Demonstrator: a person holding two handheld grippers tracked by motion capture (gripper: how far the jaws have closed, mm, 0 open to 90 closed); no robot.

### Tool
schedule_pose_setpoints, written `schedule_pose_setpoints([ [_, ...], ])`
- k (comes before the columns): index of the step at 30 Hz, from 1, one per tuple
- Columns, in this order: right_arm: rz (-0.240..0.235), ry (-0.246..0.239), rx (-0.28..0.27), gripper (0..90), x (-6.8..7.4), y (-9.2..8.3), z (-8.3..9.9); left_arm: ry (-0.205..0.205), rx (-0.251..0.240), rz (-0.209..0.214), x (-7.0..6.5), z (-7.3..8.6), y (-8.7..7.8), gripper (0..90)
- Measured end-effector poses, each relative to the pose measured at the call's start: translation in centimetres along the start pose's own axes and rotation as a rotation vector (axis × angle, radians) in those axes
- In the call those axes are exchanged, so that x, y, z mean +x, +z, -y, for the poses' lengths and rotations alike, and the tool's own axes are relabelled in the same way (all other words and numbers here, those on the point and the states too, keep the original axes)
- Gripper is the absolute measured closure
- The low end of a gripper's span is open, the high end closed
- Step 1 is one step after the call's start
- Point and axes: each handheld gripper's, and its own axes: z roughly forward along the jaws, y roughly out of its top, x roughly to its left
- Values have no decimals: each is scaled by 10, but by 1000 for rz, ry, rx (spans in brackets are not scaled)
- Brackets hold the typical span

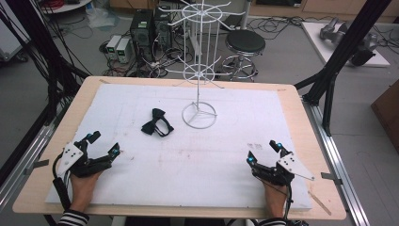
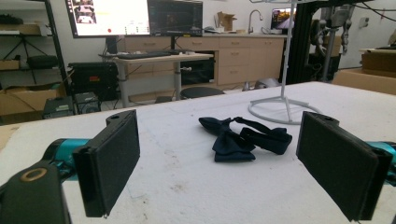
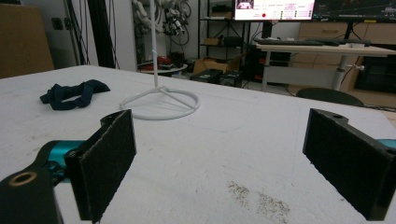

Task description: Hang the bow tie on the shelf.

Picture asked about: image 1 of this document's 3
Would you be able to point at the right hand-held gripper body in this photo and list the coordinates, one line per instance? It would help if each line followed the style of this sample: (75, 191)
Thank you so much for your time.
(295, 166)

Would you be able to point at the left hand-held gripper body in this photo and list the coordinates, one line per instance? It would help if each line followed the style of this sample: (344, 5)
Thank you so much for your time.
(70, 157)

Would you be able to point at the person's left hand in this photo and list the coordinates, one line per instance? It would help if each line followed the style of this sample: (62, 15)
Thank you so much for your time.
(82, 191)

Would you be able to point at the person's right hand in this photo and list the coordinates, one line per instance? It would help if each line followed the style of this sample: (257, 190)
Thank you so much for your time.
(276, 199)

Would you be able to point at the wooden table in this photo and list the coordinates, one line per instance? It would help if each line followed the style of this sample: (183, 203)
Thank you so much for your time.
(316, 132)

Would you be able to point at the thin wooden stick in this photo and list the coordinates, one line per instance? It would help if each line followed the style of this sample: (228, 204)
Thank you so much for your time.
(320, 203)

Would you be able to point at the black bow tie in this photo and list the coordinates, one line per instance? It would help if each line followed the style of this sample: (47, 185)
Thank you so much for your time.
(154, 126)

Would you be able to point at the white paper sheet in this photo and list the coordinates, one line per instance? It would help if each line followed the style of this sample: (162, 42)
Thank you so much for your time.
(200, 163)

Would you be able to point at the person's right striped sleeve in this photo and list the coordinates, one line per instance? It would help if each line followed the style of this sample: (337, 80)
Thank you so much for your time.
(272, 222)

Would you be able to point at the person's striped sleeve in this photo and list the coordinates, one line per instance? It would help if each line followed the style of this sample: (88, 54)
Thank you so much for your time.
(73, 218)
(272, 222)

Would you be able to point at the person's left striped sleeve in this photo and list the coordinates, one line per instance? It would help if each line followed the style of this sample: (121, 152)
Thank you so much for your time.
(73, 218)

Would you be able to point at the white power supply unit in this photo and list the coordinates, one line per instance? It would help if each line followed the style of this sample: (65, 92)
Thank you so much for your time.
(123, 50)
(113, 46)

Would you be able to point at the brown wooden cabinet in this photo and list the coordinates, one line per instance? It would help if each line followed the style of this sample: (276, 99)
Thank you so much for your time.
(388, 109)

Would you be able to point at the black round stool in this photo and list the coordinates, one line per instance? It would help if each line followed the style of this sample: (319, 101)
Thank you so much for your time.
(245, 41)

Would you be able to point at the white floor board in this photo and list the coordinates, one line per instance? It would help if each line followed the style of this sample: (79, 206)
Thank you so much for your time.
(316, 40)

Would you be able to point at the black computer tower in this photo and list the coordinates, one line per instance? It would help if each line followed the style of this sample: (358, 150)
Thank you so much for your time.
(163, 29)
(141, 33)

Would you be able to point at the clear plastic bag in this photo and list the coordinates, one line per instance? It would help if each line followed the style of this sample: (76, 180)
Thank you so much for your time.
(101, 16)

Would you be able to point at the white equipment case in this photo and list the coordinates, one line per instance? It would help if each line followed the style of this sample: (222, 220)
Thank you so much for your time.
(7, 40)

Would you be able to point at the white round table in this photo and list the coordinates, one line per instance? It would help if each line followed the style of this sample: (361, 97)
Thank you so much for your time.
(67, 6)

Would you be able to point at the grey metal bracket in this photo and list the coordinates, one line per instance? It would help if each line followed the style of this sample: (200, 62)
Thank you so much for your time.
(36, 164)
(331, 178)

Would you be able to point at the aluminium rail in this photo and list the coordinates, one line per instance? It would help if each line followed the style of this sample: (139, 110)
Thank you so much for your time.
(337, 163)
(22, 157)

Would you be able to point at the black metal frame stand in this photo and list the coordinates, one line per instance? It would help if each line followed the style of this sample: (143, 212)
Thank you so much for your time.
(348, 53)
(37, 47)

